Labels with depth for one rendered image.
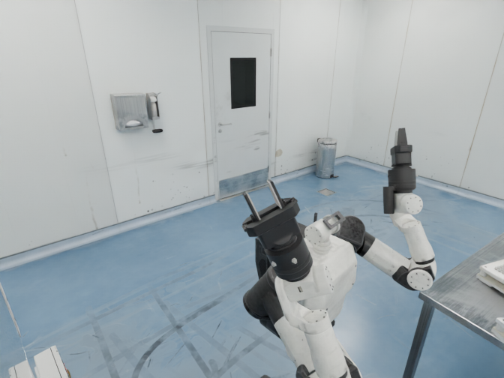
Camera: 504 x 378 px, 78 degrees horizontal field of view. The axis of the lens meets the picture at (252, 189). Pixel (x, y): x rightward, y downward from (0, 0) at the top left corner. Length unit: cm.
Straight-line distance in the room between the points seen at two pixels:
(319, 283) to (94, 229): 327
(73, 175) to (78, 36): 127
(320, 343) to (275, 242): 25
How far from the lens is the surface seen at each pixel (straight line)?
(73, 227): 373
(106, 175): 360
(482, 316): 167
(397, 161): 117
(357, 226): 123
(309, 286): 71
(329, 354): 78
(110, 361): 250
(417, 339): 185
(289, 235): 65
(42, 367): 108
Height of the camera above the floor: 184
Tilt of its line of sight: 23 degrees down
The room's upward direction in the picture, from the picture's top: straight up
